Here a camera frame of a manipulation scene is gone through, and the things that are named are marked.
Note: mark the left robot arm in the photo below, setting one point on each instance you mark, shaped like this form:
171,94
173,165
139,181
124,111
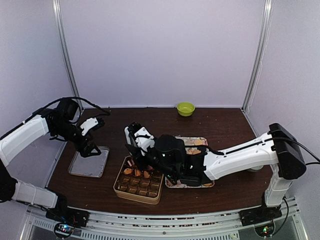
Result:
27,150

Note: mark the floral cookie tray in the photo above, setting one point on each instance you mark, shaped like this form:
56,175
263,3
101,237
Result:
190,141

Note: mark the right aluminium frame post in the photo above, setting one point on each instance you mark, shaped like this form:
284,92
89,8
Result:
261,47

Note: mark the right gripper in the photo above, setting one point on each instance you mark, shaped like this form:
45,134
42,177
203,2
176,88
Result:
135,153

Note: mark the gold cookie tin box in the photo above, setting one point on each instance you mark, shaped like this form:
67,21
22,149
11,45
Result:
146,188

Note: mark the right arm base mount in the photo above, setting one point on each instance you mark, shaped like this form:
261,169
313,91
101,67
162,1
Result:
261,219

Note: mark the silver tin lid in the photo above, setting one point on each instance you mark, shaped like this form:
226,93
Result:
92,167

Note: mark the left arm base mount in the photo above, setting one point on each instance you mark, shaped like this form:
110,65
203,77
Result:
67,222

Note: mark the left aluminium frame post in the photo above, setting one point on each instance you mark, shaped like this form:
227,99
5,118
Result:
63,43

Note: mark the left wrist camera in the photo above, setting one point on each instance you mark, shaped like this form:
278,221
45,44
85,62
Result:
92,123

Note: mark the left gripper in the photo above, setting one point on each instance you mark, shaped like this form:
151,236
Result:
79,145

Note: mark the steel kitchen tongs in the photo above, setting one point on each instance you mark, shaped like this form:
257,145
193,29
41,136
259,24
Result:
130,146

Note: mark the green plastic bowl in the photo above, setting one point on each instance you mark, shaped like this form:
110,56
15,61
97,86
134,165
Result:
185,109

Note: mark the pale ceramic bowl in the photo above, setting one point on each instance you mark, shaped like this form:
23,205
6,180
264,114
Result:
255,169

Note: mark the orange sandwich cookie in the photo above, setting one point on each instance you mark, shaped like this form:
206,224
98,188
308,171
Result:
137,173

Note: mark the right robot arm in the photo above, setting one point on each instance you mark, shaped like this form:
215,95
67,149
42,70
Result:
168,155

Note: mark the front aluminium rail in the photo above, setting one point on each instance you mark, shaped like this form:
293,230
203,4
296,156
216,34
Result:
223,225

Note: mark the aluminium frame post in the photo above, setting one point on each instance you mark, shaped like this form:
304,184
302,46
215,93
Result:
63,43
261,47

